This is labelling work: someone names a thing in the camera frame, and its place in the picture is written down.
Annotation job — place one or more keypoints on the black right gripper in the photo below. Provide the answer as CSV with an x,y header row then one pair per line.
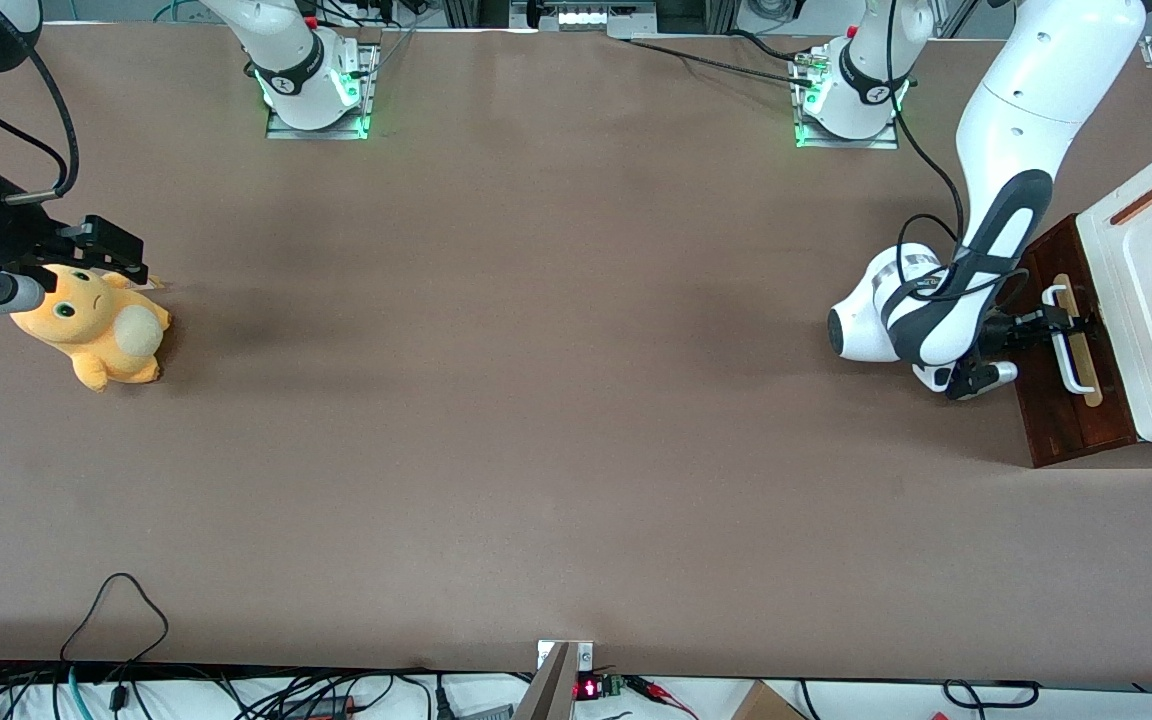
x,y
8,232

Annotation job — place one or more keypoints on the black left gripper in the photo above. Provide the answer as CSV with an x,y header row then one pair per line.
x,y
1014,331

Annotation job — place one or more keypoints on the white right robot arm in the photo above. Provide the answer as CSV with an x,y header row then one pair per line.
x,y
296,60

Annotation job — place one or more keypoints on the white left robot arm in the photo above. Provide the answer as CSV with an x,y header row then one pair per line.
x,y
1036,80

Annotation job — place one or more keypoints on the yellow plush toy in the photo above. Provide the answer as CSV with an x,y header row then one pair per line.
x,y
106,350

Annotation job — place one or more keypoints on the brown cardboard box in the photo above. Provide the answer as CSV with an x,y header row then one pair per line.
x,y
766,705

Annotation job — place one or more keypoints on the black power adapter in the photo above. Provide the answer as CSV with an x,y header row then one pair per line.
x,y
316,707

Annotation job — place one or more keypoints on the red clip leads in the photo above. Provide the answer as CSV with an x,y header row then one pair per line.
x,y
661,695

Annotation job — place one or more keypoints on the white light bar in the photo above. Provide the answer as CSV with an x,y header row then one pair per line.
x,y
586,17

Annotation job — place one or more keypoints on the red digit display module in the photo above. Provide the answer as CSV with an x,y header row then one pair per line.
x,y
588,688

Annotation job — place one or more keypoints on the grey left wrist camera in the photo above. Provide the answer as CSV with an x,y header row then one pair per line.
x,y
986,378

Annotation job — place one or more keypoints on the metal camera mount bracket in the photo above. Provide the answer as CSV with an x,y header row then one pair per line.
x,y
551,690

